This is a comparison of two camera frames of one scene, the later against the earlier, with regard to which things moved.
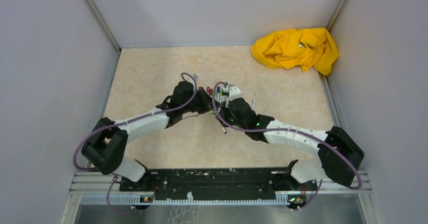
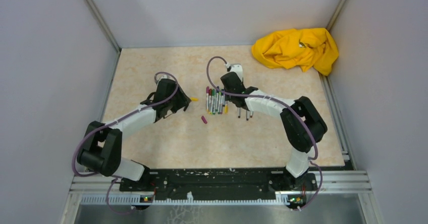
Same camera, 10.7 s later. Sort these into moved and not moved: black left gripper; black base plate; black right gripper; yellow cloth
Moved: black right gripper; black left gripper
Not moved: yellow cloth; black base plate
